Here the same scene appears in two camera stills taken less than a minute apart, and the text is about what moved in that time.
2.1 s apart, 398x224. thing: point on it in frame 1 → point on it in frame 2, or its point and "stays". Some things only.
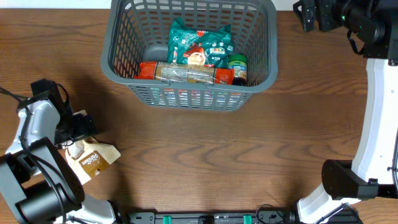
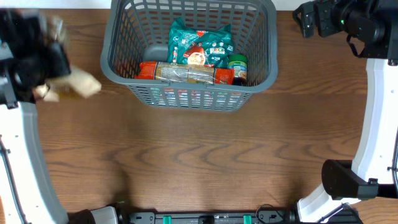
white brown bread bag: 88,158 → 74,83
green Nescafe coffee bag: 211,48 stays
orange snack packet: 185,72 stays
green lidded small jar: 239,63 stays
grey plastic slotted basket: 132,25 stays
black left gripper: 81,124 → 58,53
